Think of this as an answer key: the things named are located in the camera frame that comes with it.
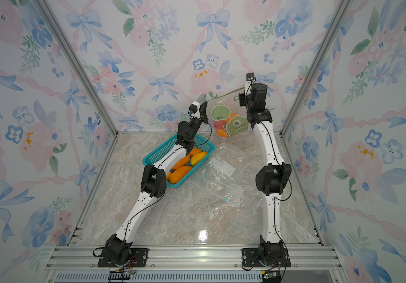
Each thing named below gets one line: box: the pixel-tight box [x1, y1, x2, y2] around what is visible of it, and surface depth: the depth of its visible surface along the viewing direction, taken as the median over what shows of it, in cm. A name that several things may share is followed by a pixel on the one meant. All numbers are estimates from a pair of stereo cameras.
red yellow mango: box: [213, 119, 227, 130], surface depth 103 cm
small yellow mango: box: [190, 151, 208, 166], surface depth 103 cm
